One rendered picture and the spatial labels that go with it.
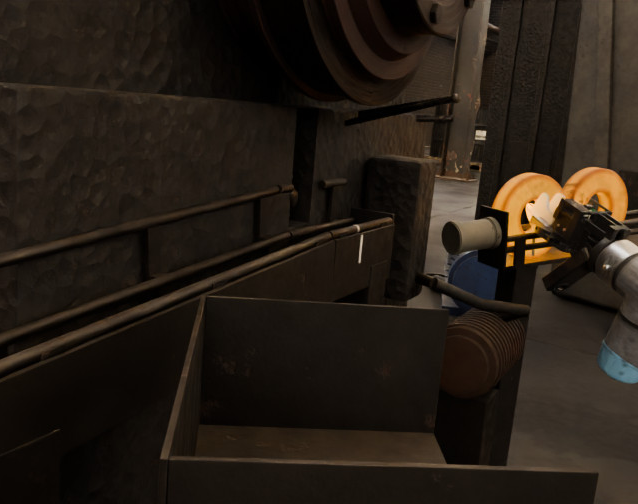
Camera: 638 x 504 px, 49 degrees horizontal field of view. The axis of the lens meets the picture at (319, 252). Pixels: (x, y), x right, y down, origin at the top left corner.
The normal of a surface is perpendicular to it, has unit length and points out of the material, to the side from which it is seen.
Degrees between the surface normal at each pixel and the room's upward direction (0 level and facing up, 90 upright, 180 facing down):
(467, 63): 90
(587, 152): 90
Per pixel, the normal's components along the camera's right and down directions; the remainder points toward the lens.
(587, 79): -0.69, 0.09
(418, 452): 0.09, -0.95
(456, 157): -0.49, 0.14
